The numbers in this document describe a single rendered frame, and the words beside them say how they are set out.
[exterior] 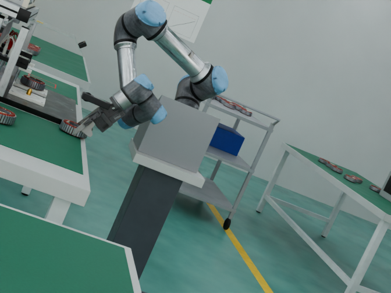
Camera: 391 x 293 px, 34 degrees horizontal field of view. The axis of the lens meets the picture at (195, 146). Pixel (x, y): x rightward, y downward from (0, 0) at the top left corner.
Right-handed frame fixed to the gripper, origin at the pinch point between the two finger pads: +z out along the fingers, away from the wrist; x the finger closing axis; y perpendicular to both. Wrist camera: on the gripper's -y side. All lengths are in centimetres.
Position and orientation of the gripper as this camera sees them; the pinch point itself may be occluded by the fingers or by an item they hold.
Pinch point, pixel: (73, 129)
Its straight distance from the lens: 252.5
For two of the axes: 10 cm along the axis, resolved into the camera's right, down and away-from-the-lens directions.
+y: 5.8, 7.7, 2.5
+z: -8.0, 6.0, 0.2
